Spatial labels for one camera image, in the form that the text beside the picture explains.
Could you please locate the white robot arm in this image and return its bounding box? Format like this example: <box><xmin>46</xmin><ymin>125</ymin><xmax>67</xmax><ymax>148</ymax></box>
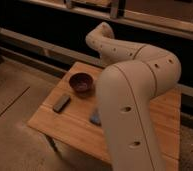
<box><xmin>86</xmin><ymin>22</ymin><xmax>181</xmax><ymax>171</ymax></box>

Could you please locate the dark ceramic cup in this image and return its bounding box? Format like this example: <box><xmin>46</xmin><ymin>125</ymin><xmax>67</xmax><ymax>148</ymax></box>
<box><xmin>69</xmin><ymin>72</ymin><xmax>94</xmax><ymax>93</ymax></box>

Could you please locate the blue grey small object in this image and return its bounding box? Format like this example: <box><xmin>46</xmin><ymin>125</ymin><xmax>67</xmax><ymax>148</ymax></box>
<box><xmin>89</xmin><ymin>109</ymin><xmax>101</xmax><ymax>126</ymax></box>

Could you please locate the dark rectangular block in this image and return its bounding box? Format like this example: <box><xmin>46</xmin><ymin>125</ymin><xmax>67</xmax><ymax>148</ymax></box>
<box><xmin>53</xmin><ymin>94</ymin><xmax>70</xmax><ymax>113</ymax></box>

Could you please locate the wooden table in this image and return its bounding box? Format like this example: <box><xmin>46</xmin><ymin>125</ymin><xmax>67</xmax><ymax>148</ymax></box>
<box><xmin>28</xmin><ymin>62</ymin><xmax>181</xmax><ymax>171</ymax></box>

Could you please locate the metal table leg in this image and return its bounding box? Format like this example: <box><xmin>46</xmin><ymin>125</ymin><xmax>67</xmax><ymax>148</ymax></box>
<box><xmin>45</xmin><ymin>134</ymin><xmax>62</xmax><ymax>159</ymax></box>

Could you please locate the light wooden plank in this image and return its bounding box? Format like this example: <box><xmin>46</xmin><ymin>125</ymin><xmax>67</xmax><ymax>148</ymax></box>
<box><xmin>124</xmin><ymin>10</ymin><xmax>193</xmax><ymax>33</ymax></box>

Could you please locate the wooden rail beam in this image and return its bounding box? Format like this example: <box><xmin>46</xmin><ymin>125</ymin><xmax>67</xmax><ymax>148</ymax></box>
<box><xmin>0</xmin><ymin>23</ymin><xmax>193</xmax><ymax>101</ymax></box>

